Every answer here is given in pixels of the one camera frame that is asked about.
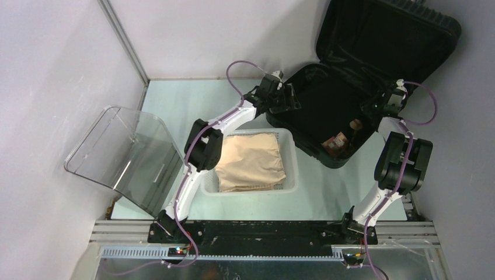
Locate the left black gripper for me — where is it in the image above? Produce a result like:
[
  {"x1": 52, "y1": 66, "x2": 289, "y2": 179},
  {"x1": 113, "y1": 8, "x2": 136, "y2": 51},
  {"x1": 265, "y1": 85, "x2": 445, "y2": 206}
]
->
[{"x1": 266, "y1": 83, "x2": 299, "y2": 114}]

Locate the black ribbed hard-shell suitcase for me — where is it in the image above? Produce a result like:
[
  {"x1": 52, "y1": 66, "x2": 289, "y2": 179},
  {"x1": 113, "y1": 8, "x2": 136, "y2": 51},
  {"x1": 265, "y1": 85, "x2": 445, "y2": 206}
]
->
[{"x1": 266, "y1": 1, "x2": 462, "y2": 169}]

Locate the beige cloth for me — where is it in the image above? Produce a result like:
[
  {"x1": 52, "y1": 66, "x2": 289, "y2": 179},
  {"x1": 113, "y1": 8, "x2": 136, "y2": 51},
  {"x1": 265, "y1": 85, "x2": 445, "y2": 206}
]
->
[{"x1": 215, "y1": 133, "x2": 286, "y2": 193}]

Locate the white perforated plastic basket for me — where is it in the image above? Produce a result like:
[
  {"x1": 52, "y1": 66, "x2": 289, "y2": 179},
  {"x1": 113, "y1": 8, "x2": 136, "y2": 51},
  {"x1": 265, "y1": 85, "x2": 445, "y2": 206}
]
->
[{"x1": 200, "y1": 128, "x2": 299, "y2": 197}]

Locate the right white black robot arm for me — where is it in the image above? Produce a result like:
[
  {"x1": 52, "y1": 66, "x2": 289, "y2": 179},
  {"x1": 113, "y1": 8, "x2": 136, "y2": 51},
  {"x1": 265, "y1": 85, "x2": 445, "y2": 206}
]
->
[{"x1": 339, "y1": 83, "x2": 433, "y2": 244}]

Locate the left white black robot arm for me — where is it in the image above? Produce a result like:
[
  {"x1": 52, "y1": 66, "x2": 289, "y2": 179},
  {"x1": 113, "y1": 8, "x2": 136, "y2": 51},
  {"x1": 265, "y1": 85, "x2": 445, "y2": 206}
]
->
[{"x1": 157, "y1": 71, "x2": 301, "y2": 243}]

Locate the round wooden brush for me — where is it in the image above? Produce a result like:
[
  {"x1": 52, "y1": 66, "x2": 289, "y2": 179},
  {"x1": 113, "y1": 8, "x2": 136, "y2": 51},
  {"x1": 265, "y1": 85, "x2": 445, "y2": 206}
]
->
[{"x1": 350, "y1": 118, "x2": 364, "y2": 144}]

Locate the clear acrylic bin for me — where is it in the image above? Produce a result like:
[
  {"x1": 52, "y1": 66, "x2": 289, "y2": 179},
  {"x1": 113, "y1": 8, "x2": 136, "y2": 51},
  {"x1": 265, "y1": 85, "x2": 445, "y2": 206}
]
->
[{"x1": 64, "y1": 106, "x2": 183, "y2": 218}]

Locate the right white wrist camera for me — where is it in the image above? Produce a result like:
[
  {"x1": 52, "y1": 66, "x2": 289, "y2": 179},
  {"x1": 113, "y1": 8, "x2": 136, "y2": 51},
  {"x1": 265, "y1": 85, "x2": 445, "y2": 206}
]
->
[{"x1": 387, "y1": 79, "x2": 408, "y2": 108}]

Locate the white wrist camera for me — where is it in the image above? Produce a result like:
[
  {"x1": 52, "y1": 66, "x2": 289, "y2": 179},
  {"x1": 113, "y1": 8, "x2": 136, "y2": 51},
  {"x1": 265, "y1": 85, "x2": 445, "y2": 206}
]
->
[
  {"x1": 270, "y1": 70, "x2": 284, "y2": 83},
  {"x1": 387, "y1": 79, "x2": 408, "y2": 108}
]

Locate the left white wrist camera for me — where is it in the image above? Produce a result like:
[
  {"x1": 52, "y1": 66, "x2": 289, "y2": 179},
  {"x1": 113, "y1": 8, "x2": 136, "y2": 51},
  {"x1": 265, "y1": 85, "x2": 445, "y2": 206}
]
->
[{"x1": 270, "y1": 70, "x2": 284, "y2": 83}]

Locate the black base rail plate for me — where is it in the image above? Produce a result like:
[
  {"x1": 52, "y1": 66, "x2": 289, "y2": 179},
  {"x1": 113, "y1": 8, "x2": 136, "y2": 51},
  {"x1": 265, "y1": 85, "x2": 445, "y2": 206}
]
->
[{"x1": 147, "y1": 220, "x2": 378, "y2": 257}]

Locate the aluminium frame rail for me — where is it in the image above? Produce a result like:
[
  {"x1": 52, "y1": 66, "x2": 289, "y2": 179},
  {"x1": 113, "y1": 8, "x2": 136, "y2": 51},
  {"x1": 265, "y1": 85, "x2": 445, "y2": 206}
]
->
[{"x1": 90, "y1": 220, "x2": 440, "y2": 264}]

